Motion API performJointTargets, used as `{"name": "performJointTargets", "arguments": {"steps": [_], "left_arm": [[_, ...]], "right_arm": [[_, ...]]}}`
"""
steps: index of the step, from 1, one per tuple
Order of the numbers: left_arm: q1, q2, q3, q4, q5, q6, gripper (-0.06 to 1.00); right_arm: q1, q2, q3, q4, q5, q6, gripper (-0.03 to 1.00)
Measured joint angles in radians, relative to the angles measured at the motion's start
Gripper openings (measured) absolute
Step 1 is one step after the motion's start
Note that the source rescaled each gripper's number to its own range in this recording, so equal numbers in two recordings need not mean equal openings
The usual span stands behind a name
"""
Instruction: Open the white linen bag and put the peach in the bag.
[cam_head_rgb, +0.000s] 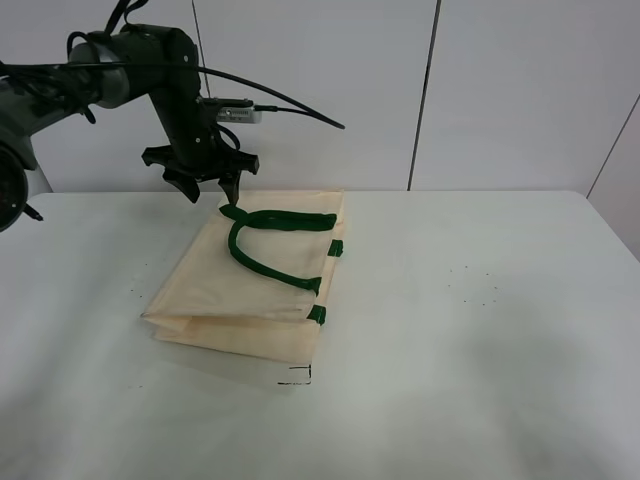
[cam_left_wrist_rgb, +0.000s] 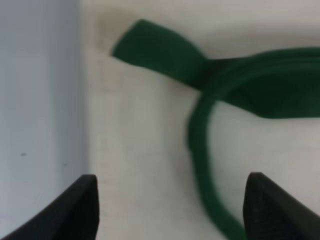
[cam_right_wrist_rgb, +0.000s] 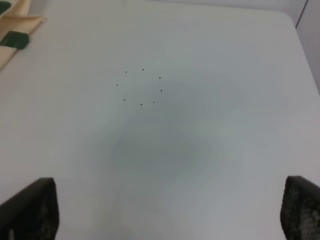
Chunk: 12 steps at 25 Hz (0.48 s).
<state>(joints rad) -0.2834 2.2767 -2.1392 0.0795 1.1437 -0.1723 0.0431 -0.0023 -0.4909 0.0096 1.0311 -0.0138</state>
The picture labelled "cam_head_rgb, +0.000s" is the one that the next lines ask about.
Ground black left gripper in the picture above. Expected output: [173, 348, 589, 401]
[142, 94, 259, 204]

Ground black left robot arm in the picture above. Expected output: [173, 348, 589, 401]
[1, 25, 259, 229]

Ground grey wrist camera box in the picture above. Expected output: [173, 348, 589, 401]
[201, 98, 262, 124]

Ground black cable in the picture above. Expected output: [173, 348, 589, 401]
[67, 0, 347, 131]

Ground cream linen bag green handles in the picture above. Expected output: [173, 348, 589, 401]
[142, 190, 344, 364]

